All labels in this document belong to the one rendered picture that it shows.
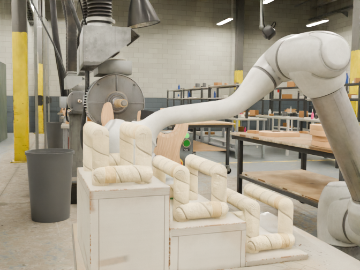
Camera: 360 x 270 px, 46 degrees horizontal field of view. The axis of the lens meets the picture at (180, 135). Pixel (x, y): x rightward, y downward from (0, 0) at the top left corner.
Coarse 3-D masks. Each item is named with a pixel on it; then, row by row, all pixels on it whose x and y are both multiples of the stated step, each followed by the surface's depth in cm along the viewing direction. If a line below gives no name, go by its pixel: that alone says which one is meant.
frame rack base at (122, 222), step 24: (96, 192) 74; (120, 192) 76; (144, 192) 77; (168, 192) 78; (96, 216) 75; (120, 216) 76; (144, 216) 77; (168, 216) 79; (96, 240) 75; (120, 240) 76; (144, 240) 78; (168, 240) 79; (96, 264) 75; (120, 264) 77; (144, 264) 78; (168, 264) 80
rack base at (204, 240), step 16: (176, 224) 82; (192, 224) 82; (208, 224) 82; (224, 224) 83; (240, 224) 84; (176, 240) 80; (192, 240) 81; (208, 240) 82; (224, 240) 83; (240, 240) 84; (176, 256) 80; (192, 256) 81; (208, 256) 82; (224, 256) 83; (240, 256) 84
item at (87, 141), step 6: (84, 132) 94; (84, 138) 94; (90, 138) 93; (84, 144) 94; (90, 144) 93; (84, 150) 94; (90, 150) 93; (84, 156) 94; (90, 156) 94; (84, 162) 94; (90, 162) 94; (84, 168) 94; (90, 168) 94
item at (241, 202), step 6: (228, 192) 99; (234, 192) 98; (228, 198) 98; (234, 198) 95; (240, 198) 93; (246, 198) 92; (234, 204) 95; (240, 204) 92; (246, 204) 90; (252, 204) 89; (258, 204) 89
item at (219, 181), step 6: (216, 174) 86; (222, 174) 85; (216, 180) 86; (222, 180) 86; (216, 186) 86; (222, 186) 86; (216, 192) 86; (222, 192) 86; (216, 198) 86; (222, 198) 86; (222, 216) 86
